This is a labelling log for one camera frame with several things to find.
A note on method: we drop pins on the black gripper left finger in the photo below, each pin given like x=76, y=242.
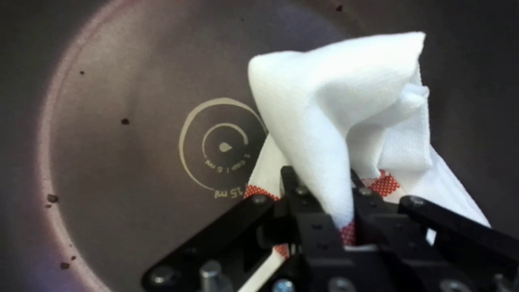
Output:
x=237, y=237

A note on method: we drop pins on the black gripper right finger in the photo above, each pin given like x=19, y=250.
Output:
x=443, y=243

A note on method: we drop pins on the white red striped towel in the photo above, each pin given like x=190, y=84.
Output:
x=324, y=107

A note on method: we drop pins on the black frying pan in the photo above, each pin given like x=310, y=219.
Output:
x=134, y=162

